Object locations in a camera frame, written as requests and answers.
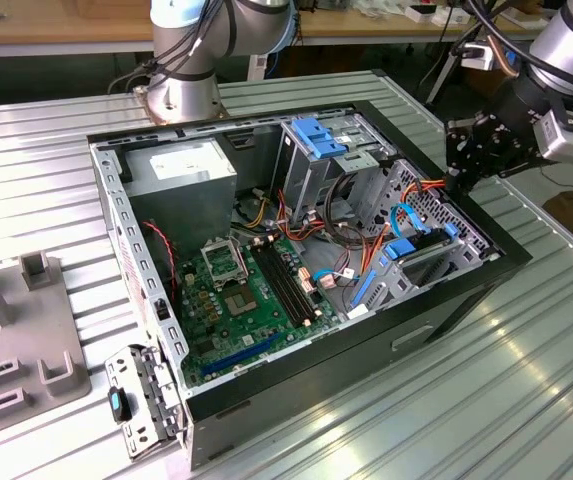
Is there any black tripod pole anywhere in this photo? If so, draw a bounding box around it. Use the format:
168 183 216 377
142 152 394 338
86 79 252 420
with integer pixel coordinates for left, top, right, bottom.
425 24 482 104

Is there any white board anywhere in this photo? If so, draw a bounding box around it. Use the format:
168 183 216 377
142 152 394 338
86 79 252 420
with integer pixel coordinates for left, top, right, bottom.
503 162 573 201

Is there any metal socket cover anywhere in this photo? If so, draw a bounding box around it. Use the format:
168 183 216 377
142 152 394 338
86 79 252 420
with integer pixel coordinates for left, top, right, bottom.
200 238 247 289

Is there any black cable loop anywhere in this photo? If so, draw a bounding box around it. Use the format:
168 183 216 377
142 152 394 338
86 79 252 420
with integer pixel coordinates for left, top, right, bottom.
323 172 370 247

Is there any hard disk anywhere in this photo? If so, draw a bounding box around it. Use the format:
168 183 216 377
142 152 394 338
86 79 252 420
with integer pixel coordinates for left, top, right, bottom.
349 223 460 310

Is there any blue data wire black plug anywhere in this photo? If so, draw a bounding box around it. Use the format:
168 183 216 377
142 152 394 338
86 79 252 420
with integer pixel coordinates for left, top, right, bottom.
388 201 430 236

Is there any blue plastic drive latch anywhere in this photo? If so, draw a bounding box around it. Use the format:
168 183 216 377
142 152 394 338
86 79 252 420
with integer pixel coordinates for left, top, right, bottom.
290 117 350 160

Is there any grey metal drive cage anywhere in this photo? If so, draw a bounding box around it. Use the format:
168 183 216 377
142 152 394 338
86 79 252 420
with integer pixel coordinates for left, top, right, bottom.
273 112 397 221

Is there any red black twisted wire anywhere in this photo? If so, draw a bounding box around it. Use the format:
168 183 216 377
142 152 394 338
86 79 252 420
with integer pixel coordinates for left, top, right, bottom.
140 219 177 306

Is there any green motherboard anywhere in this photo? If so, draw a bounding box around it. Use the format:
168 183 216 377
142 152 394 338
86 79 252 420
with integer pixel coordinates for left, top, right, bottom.
174 234 342 389

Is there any flat cardboard piece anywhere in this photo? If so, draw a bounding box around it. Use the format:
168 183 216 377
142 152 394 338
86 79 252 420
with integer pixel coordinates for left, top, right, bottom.
499 8 552 31

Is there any black open PC case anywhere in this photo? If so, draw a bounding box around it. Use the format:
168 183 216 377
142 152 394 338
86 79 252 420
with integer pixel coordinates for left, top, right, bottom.
85 98 535 471

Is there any blue black bracket latch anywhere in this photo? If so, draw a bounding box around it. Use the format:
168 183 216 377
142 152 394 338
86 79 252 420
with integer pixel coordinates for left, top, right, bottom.
107 385 133 425

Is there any red yellow wire bundle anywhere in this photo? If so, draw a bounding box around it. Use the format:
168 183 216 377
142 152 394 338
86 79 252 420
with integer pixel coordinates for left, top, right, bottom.
260 188 330 244

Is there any blue data wire grey plug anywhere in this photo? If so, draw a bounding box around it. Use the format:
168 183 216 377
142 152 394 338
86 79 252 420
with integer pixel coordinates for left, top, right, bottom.
312 268 362 292

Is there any small white camera box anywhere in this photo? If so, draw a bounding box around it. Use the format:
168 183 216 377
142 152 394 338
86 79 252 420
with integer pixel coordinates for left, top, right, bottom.
458 42 496 71

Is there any blue expansion slot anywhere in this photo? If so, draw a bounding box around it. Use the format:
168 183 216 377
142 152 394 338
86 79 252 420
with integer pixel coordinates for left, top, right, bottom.
200 333 282 379

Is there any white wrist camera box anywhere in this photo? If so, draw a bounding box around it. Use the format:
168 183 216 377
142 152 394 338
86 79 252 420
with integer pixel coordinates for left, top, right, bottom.
530 94 573 164

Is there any grey power supply unit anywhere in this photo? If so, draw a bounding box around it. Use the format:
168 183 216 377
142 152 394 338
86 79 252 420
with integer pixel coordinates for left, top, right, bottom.
121 137 239 256

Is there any perforated metal disk bay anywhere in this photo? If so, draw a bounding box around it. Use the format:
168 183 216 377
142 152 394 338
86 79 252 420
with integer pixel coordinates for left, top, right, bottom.
350 159 500 321

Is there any orange red wire bundle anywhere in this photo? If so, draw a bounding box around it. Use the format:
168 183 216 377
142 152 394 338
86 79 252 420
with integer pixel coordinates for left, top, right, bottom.
359 230 387 279

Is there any black RAM slot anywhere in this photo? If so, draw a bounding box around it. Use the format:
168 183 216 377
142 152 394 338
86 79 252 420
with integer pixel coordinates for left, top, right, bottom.
252 241 310 329
262 238 319 322
267 237 324 319
257 240 315 326

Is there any orange power wire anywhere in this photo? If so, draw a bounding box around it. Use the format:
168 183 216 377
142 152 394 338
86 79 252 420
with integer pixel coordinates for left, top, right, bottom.
400 177 450 201

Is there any grey parts rack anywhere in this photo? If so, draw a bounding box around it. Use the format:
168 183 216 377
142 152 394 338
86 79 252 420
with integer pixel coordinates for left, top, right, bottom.
0 230 93 444

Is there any CPU socket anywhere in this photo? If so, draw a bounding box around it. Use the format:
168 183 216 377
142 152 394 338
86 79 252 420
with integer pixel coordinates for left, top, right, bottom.
220 282 260 319

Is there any yellow black wire bundle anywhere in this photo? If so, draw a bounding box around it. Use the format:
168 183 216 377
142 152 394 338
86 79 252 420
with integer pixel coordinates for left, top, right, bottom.
233 194 273 230

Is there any silver card retention bracket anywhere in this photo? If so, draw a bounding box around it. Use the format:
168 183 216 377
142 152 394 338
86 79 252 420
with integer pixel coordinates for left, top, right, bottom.
104 343 187 460

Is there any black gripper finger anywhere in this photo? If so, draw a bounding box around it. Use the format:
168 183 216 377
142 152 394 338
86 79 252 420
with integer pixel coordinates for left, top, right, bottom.
463 134 537 194
444 113 497 194

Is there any white box black top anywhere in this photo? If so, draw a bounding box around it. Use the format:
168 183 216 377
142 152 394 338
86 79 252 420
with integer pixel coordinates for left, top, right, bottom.
405 3 438 24

